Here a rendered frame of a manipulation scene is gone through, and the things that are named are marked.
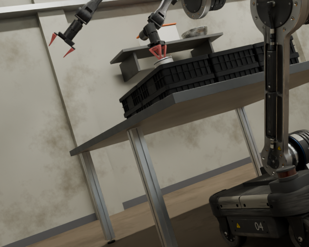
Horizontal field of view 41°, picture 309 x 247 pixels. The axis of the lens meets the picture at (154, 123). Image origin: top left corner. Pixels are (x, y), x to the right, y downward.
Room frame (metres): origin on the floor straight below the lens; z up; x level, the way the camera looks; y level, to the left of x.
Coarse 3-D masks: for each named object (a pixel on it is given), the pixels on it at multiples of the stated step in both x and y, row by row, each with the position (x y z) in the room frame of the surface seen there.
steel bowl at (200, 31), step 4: (192, 28) 4.91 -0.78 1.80; (196, 28) 4.91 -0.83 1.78; (200, 28) 4.92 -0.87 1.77; (204, 28) 4.95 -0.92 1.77; (184, 32) 4.96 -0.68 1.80; (188, 32) 4.94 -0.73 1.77; (192, 32) 4.92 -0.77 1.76; (196, 32) 4.92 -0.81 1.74; (200, 32) 4.93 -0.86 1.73; (204, 32) 4.97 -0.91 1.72; (184, 36) 5.00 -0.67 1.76; (188, 36) 4.96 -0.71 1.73; (192, 36) 4.95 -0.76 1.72; (196, 36) 4.95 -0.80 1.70
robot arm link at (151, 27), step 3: (147, 24) 2.17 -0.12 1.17; (150, 24) 2.16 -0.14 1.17; (153, 24) 2.17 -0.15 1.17; (144, 27) 2.20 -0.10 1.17; (147, 27) 2.17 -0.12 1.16; (150, 27) 2.16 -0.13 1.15; (153, 27) 2.16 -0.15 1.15; (144, 30) 2.21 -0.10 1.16; (147, 30) 2.17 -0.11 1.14; (150, 30) 2.16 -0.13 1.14; (153, 30) 2.16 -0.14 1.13; (156, 30) 2.18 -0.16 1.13; (147, 33) 2.18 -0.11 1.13; (153, 33) 2.17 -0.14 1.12
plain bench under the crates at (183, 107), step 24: (168, 96) 1.56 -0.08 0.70; (192, 96) 1.57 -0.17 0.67; (216, 96) 1.76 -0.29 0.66; (240, 96) 2.22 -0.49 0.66; (144, 120) 1.83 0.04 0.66; (168, 120) 2.33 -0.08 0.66; (192, 120) 3.20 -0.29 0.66; (240, 120) 3.57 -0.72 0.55; (96, 144) 2.46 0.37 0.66; (144, 144) 2.08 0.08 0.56; (144, 168) 2.06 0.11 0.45; (96, 192) 2.88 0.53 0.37; (168, 216) 2.08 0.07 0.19; (168, 240) 2.07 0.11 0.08
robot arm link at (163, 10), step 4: (164, 0) 2.34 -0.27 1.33; (168, 0) 2.37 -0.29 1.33; (172, 0) 2.46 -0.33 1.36; (176, 0) 2.47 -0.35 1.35; (160, 4) 2.33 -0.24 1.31; (164, 4) 2.31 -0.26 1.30; (168, 4) 2.34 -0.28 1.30; (160, 8) 2.25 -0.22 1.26; (164, 8) 2.28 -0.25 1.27; (156, 12) 2.19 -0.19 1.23; (160, 12) 2.22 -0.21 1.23; (164, 12) 2.25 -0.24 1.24; (152, 16) 2.19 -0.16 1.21; (156, 16) 2.18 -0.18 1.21; (160, 16) 2.20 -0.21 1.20; (164, 16) 2.23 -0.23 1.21; (156, 20) 2.19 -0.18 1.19; (160, 20) 2.19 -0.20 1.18; (164, 20) 2.20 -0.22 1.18; (160, 24) 2.20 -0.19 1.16
